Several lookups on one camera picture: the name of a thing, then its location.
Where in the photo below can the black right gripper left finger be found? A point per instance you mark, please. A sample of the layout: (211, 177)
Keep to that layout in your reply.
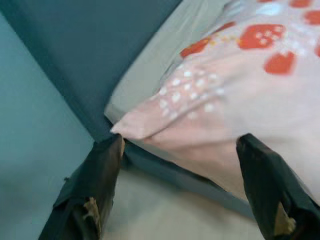
(100, 170)

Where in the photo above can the pink pillow with orange spots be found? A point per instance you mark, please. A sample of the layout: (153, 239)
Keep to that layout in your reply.
(237, 105)

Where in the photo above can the mattress with cream sheet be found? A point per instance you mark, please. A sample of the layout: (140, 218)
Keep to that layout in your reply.
(150, 62)

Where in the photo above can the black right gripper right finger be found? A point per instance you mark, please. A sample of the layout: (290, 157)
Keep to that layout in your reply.
(270, 185)

